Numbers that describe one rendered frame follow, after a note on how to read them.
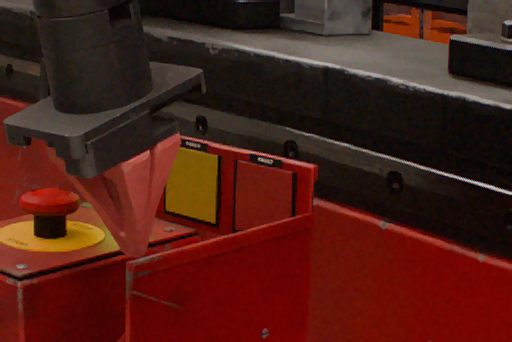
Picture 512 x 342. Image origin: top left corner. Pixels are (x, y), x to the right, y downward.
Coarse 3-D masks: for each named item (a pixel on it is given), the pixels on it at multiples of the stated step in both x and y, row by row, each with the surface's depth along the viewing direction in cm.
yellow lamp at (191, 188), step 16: (176, 160) 87; (192, 160) 86; (208, 160) 85; (176, 176) 87; (192, 176) 86; (208, 176) 85; (176, 192) 87; (192, 192) 86; (208, 192) 85; (176, 208) 88; (192, 208) 87; (208, 208) 86
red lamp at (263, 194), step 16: (240, 176) 83; (256, 176) 82; (272, 176) 81; (288, 176) 81; (240, 192) 84; (256, 192) 83; (272, 192) 82; (288, 192) 81; (240, 208) 84; (256, 208) 83; (272, 208) 82; (288, 208) 81; (240, 224) 84; (256, 224) 83
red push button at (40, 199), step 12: (36, 192) 84; (48, 192) 83; (60, 192) 84; (72, 192) 84; (24, 204) 83; (36, 204) 82; (48, 204) 82; (60, 204) 82; (72, 204) 83; (36, 216) 83; (48, 216) 83; (60, 216) 83; (36, 228) 84; (48, 228) 83; (60, 228) 84
